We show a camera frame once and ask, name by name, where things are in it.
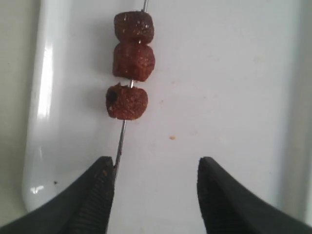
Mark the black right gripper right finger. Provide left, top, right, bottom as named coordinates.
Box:
left=197, top=157, right=312, bottom=234

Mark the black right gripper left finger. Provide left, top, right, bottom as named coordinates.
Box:
left=0, top=156, right=114, bottom=234

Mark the thin metal skewer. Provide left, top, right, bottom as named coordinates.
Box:
left=113, top=0, right=149, bottom=184

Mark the white rectangular plastic tray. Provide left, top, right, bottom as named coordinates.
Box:
left=22, top=0, right=312, bottom=234

